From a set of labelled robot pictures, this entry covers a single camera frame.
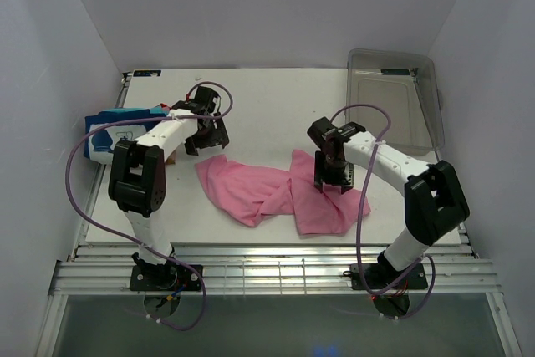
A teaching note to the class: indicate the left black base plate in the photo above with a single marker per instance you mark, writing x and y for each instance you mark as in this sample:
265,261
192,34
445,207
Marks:
165,278

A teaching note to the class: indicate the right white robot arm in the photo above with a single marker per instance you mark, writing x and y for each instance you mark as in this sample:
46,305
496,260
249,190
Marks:
434,201

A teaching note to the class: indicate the folded blue printed t shirt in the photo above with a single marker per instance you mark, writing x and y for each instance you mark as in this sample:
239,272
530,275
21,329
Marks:
99,147

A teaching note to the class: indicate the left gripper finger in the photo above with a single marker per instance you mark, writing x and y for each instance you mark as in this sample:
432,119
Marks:
190,146
218,135

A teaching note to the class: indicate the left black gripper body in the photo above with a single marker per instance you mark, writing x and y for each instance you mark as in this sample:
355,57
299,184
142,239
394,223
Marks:
207,136

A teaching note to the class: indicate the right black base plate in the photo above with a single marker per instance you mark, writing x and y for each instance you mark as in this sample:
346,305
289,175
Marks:
377,278

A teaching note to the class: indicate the aluminium rail frame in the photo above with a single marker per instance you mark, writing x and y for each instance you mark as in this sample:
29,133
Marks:
99,270

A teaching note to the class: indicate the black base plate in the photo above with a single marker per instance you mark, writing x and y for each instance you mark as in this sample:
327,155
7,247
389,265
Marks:
165,278
377,278

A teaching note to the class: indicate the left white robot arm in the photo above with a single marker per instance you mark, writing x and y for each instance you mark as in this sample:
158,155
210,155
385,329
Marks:
138,171

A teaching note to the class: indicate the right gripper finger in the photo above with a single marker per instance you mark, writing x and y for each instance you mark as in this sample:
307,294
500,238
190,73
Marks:
320,178
347,182

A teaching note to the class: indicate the clear plastic bin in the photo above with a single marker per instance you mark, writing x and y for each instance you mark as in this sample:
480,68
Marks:
404,86

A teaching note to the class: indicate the pink t shirt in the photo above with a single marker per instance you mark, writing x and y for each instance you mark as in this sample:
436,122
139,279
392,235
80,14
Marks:
251,194

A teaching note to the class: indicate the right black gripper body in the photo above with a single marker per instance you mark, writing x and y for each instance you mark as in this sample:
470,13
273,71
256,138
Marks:
334,168

